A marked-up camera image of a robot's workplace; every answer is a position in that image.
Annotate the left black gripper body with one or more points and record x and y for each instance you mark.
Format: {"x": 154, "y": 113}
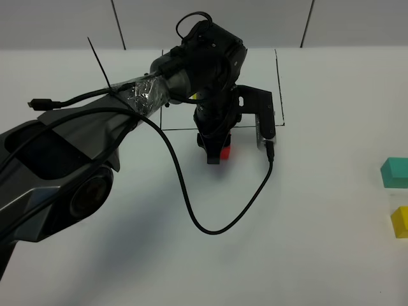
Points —
{"x": 216, "y": 115}

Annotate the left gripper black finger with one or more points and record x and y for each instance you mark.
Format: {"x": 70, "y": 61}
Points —
{"x": 213, "y": 147}

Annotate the red block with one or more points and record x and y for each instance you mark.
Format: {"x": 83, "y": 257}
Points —
{"x": 225, "y": 153}

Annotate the green block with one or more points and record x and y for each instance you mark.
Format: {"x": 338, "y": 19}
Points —
{"x": 394, "y": 173}

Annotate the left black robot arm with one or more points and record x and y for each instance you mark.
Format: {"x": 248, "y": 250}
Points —
{"x": 58, "y": 169}

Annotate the black zip tie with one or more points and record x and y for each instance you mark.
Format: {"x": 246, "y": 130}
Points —
{"x": 99, "y": 64}

